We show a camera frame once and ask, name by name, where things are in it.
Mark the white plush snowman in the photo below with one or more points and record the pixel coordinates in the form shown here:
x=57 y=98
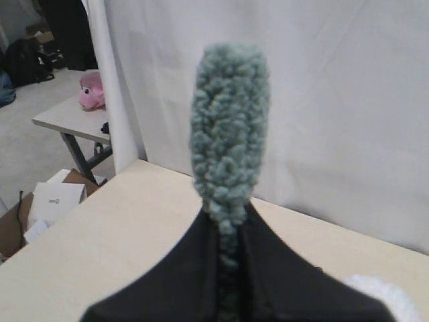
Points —
x=395 y=298

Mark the cardboard box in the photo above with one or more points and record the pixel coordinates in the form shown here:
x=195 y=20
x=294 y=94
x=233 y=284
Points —
x=14 y=221

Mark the black backpack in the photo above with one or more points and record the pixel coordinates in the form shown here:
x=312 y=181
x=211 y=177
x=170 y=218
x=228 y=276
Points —
x=26 y=64

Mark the white backdrop curtain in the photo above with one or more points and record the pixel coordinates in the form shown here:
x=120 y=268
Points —
x=348 y=122

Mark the green knitted scarf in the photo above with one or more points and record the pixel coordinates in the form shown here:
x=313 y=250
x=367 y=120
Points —
x=228 y=128

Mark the white paper box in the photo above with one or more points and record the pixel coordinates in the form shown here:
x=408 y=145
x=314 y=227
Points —
x=50 y=203

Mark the side folding table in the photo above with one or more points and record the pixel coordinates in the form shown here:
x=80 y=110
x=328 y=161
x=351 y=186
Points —
x=71 y=122

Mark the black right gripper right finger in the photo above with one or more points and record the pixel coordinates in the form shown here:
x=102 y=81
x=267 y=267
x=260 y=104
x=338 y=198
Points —
x=277 y=284

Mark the pink plush toy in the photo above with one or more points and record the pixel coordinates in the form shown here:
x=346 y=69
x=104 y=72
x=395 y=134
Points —
x=91 y=95

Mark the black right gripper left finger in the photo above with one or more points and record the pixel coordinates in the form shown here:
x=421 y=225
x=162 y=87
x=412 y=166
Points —
x=181 y=287

